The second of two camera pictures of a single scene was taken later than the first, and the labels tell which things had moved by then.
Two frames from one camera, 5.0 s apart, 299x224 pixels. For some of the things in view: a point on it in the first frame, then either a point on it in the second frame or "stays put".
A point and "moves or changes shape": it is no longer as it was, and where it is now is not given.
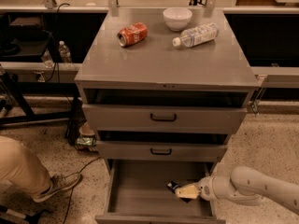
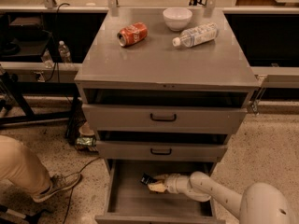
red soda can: (132, 35) stays put
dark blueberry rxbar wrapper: (172, 186) moves or changes shape
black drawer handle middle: (161, 153) stays put
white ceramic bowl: (177, 18) stays put
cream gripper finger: (188, 191) -> (157, 187)
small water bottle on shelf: (64, 52) stays put
